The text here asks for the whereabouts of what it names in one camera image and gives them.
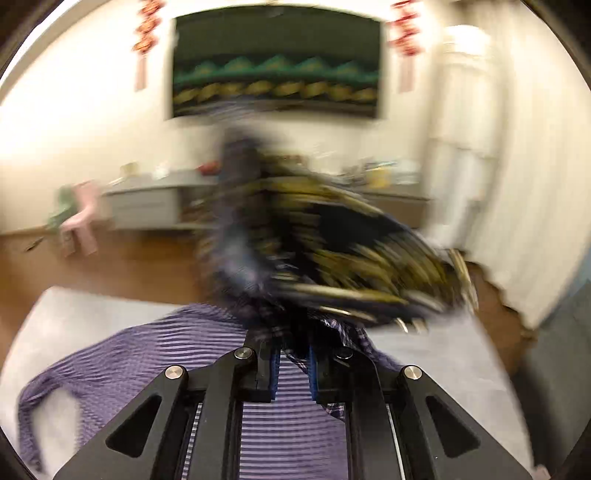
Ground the pink plastic child chair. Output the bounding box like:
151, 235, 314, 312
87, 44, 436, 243
59, 181, 100, 256

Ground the grey TV cabinet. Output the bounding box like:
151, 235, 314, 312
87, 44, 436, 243
102, 170, 430, 230

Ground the white standing air conditioner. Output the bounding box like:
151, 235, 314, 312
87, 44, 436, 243
426, 25, 503, 249

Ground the wall television with dust cover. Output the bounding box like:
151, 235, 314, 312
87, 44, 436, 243
171, 5, 382, 118

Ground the black gold patterned cloth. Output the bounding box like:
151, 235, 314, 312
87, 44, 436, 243
208, 126, 478, 327

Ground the white curtain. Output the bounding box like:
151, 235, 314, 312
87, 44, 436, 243
474, 2, 590, 329

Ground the green plastic child chair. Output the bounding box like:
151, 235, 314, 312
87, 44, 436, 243
47, 185, 78, 231

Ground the red knot wall ornament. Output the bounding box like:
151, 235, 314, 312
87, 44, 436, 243
132, 0, 165, 91
388, 0, 423, 93

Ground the purple plaid shirt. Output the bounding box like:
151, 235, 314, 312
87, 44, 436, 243
15, 301, 403, 480

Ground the red knot wall ornament right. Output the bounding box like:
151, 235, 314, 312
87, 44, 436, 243
388, 0, 423, 93

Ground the grey floor rug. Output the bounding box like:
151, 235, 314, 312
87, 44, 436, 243
1, 287, 533, 479

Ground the red knot wall ornament left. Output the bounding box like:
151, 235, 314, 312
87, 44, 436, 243
132, 0, 165, 91

